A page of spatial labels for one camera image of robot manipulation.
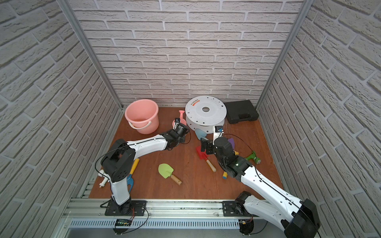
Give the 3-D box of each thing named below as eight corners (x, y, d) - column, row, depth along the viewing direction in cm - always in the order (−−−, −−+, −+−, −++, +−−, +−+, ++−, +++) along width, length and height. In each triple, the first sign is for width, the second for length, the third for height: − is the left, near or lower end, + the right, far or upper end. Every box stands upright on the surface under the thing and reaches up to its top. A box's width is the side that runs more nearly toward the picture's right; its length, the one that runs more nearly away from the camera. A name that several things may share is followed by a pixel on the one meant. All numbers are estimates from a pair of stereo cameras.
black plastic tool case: (228, 124, 111) (229, 118, 106) (224, 105, 124) (226, 99, 119) (257, 124, 111) (260, 119, 106) (250, 106, 124) (253, 100, 119)
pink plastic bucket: (129, 138, 102) (119, 123, 88) (137, 115, 116) (129, 99, 102) (159, 139, 102) (154, 123, 88) (163, 115, 116) (159, 99, 102)
